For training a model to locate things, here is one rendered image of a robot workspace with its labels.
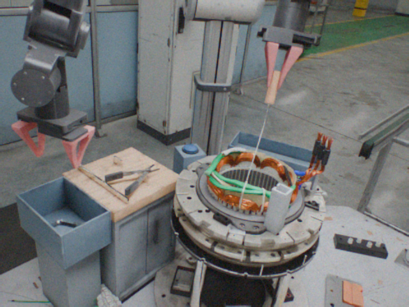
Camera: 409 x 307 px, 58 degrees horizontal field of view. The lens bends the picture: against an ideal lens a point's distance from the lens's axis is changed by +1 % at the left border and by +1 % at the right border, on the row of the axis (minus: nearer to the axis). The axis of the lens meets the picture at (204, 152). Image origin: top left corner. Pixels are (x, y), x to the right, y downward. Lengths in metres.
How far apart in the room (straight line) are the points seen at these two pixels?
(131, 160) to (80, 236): 0.26
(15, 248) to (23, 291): 1.28
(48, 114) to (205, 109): 0.62
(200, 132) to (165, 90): 1.86
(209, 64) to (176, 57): 1.82
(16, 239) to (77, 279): 1.52
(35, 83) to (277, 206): 0.44
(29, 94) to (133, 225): 0.38
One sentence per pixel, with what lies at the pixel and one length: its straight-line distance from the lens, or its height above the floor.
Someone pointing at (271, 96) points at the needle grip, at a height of 1.32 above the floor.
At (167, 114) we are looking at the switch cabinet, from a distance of 3.11.
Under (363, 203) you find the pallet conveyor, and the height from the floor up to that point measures 0.21.
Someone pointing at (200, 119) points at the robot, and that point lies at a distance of 1.19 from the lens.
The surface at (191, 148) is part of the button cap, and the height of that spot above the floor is 1.04.
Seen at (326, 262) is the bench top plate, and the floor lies 0.78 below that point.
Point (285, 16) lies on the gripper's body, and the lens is 0.69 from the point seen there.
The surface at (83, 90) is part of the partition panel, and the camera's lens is 3.17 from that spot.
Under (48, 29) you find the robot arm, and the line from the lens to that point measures 0.62.
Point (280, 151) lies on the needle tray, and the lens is 1.12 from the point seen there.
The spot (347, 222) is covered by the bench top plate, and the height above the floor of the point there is 0.78.
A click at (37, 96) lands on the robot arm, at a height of 1.33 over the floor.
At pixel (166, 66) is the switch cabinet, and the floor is 0.69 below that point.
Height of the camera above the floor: 1.54
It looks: 29 degrees down
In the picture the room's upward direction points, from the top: 7 degrees clockwise
